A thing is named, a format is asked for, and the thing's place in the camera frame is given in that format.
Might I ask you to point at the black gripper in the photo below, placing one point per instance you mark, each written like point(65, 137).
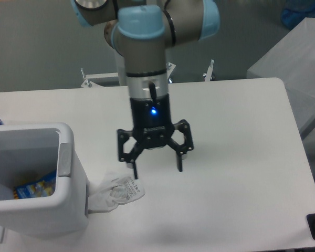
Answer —
point(152, 123)

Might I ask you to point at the white plastic wrapper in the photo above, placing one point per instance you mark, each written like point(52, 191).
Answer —
point(113, 190)

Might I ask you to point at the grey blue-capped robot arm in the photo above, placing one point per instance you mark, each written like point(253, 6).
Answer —
point(141, 33)

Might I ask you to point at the white plastic trash can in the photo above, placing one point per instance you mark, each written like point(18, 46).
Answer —
point(27, 153)

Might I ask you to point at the blue yellow snack bag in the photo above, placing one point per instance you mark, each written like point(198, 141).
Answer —
point(43, 187)

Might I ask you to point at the grey covered box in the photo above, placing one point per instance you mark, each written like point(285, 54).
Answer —
point(293, 61)

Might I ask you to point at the blue plastic bag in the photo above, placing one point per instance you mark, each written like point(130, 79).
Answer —
point(294, 12)

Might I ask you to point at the white middle clamp bracket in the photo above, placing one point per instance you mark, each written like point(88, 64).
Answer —
point(170, 67)

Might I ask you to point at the white table clamp bracket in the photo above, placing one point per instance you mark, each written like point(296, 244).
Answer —
point(99, 80)

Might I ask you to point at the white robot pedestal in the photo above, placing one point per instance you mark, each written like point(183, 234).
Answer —
point(119, 60)

